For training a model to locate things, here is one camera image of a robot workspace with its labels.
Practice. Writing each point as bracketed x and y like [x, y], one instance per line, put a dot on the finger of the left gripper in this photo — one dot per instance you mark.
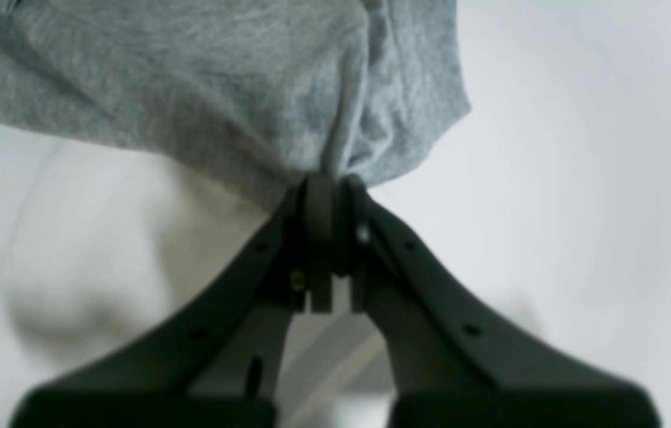
[456, 362]
[215, 362]

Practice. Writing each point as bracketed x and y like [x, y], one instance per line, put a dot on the grey t-shirt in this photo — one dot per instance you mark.
[253, 94]

